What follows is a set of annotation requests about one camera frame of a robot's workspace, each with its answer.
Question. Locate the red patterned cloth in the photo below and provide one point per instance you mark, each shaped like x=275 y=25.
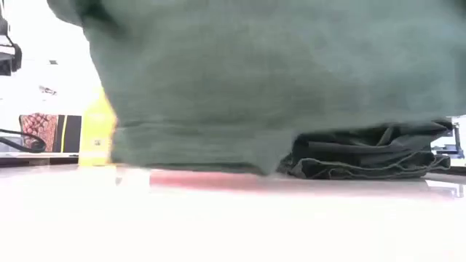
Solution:
x=38 y=131

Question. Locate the light wooden desk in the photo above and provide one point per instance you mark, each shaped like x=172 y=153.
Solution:
x=36 y=159

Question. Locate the dark green garment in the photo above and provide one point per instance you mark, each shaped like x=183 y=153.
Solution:
x=255 y=91

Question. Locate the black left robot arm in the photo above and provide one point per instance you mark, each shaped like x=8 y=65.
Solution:
x=9 y=54

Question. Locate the orange spray bottle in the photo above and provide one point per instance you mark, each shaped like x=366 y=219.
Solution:
x=95 y=134

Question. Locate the white table mat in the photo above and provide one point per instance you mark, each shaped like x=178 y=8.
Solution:
x=233 y=225

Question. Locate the black cabinet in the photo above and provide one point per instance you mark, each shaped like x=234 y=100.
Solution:
x=74 y=134

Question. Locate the dark grey garment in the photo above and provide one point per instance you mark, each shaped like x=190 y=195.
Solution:
x=400 y=136

